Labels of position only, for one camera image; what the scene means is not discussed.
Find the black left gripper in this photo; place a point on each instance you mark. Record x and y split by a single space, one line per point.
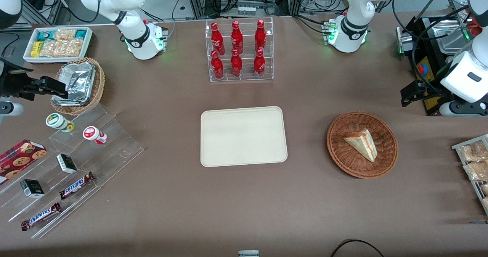
430 90

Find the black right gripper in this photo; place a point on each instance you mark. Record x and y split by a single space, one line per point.
13 82

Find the triangular sandwich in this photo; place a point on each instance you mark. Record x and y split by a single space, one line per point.
362 146

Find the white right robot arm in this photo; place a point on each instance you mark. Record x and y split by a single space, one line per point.
133 39

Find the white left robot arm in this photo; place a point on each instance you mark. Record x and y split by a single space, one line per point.
354 20

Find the tan wicker basket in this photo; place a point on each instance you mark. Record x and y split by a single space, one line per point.
100 85

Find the round brown wicker basket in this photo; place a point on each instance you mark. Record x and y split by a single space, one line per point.
343 154

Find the tray of packaged snacks right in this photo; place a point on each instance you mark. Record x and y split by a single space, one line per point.
476 190

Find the beige plastic tray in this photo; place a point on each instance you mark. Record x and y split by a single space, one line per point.
244 137

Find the silver foil container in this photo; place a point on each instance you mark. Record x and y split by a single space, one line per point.
78 81

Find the red emergency stop button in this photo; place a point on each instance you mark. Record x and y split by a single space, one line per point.
422 69

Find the green lid yogurt cup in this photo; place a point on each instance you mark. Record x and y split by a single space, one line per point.
56 121

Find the clear bag of crackers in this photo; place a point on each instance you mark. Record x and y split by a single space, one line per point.
73 47
51 48
65 34
474 152
478 171

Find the white rectangular snack bin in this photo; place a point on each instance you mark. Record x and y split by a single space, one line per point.
28 57

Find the yellow snack packet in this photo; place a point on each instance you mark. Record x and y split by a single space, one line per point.
36 49

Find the teal snack packet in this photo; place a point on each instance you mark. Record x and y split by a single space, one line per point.
45 35
80 34

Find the red lid yogurt cup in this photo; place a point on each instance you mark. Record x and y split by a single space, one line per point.
91 133

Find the black food display case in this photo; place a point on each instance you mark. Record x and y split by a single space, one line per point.
419 32

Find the small black box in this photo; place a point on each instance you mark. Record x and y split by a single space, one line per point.
32 188
66 163

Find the red cookie box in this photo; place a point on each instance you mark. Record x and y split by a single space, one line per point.
19 159

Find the clear acrylic stepped shelf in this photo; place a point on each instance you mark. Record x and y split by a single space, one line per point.
110 150

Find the snickers chocolate bar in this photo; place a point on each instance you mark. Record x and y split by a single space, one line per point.
40 216
76 185

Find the red cola bottle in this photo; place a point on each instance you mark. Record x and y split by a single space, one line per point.
236 39
236 65
260 36
217 39
217 67
259 65

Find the clear acrylic bottle rack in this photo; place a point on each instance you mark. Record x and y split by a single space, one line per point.
246 64

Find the white power strip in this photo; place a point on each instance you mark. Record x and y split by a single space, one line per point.
246 10

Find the small grey device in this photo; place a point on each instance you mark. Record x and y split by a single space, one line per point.
248 254

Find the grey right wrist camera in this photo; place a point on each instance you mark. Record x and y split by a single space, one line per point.
11 108

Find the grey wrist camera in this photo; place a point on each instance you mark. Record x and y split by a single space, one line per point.
467 108
11 108

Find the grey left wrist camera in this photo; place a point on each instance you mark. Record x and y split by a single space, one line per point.
467 108

